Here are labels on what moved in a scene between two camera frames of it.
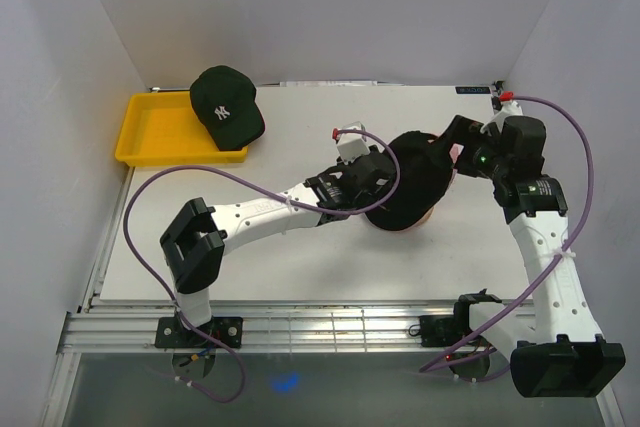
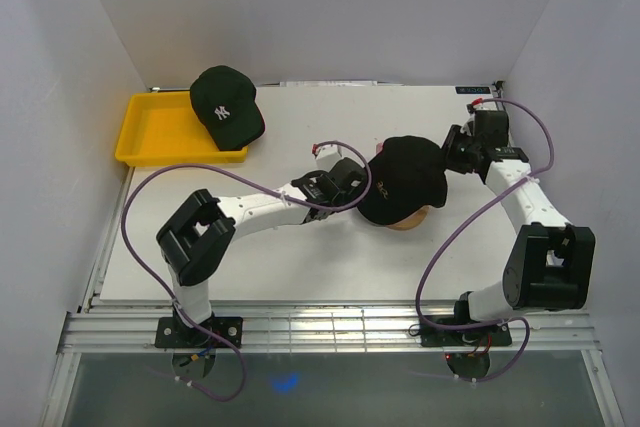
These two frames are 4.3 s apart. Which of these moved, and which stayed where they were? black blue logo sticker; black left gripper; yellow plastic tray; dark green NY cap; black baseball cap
Moved: black baseball cap; black left gripper
Stayed: yellow plastic tray; black blue logo sticker; dark green NY cap
